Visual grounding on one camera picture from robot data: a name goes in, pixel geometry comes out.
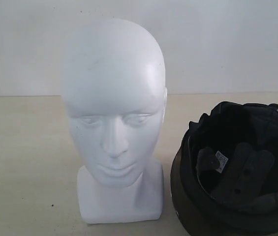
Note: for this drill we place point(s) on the black helmet with visor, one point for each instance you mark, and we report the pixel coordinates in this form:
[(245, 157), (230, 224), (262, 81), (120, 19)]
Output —
[(224, 177)]

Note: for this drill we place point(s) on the white mannequin head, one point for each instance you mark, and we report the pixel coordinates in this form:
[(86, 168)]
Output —
[(115, 95)]

